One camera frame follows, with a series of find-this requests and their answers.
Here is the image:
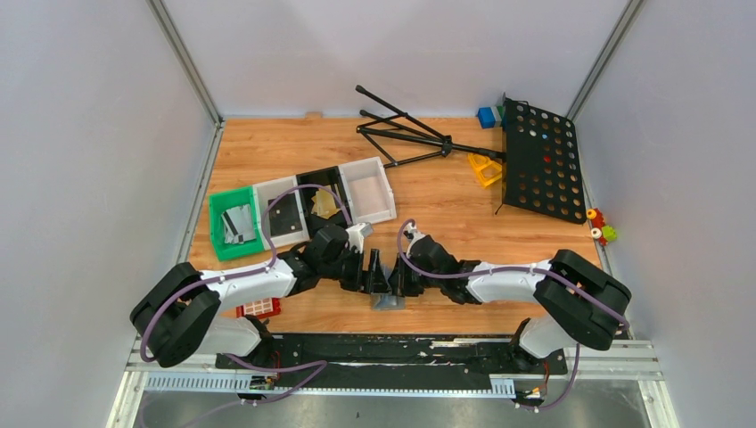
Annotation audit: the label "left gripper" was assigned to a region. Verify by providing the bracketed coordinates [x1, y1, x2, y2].
[321, 247, 393, 295]

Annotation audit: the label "grey card holder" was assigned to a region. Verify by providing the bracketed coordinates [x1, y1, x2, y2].
[370, 264, 406, 311]

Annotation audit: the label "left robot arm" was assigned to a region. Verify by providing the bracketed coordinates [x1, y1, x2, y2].
[129, 222, 373, 368]

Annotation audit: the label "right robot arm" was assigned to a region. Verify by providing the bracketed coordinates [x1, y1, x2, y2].
[397, 223, 632, 373]

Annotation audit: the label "gold cards in bin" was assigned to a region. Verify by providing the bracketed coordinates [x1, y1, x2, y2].
[310, 188, 341, 219]

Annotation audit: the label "white bin with black card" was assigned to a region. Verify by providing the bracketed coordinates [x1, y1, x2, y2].
[251, 176, 309, 249]

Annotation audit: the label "black card in bin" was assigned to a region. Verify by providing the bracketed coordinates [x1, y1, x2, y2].
[268, 193, 302, 237]

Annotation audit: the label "silver cards in bin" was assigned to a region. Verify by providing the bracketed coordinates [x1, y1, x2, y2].
[221, 204, 257, 244]

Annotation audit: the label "white empty bin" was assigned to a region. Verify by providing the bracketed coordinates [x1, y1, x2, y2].
[337, 157, 397, 224]

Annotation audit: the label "black plastic bin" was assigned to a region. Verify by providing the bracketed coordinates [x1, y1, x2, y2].
[296, 166, 352, 237]

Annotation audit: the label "red toy window block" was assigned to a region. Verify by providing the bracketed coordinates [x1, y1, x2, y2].
[235, 298, 281, 319]

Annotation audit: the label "black folding stand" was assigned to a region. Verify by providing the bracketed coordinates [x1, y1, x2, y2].
[355, 85, 507, 169]

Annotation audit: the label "green plastic bin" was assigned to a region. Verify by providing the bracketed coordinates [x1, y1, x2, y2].
[209, 186, 264, 261]

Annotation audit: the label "black perforated tray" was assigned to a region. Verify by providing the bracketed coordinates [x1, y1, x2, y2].
[501, 97, 587, 225]

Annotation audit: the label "blue toy block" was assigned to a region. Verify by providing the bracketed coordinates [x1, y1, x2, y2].
[476, 105, 505, 129]

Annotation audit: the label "colourful toy figure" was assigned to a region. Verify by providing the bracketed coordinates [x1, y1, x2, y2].
[586, 208, 618, 247]

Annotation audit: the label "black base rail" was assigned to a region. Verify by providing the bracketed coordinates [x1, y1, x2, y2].
[246, 333, 568, 391]

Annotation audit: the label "yellow toy frame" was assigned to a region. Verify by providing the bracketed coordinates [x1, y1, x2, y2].
[467, 153, 503, 188]

